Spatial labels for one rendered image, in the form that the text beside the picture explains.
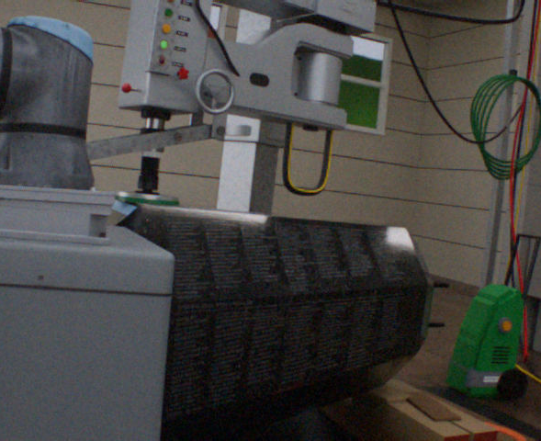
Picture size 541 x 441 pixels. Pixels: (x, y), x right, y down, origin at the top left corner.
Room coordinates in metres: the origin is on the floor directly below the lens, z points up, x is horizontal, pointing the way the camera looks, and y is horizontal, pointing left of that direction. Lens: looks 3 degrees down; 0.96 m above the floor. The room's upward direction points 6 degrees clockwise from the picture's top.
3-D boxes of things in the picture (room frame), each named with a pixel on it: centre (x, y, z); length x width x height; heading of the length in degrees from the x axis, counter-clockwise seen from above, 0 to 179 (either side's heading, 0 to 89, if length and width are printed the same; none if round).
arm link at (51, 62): (1.05, 0.39, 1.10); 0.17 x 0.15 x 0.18; 126
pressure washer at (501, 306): (3.32, -1.27, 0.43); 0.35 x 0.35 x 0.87; 11
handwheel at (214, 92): (2.12, 0.22, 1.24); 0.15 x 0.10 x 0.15; 127
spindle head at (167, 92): (2.19, 0.32, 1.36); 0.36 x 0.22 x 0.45; 127
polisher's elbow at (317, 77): (2.54, -0.14, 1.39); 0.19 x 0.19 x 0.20
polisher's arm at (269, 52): (2.37, 0.07, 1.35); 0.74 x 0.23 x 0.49; 127
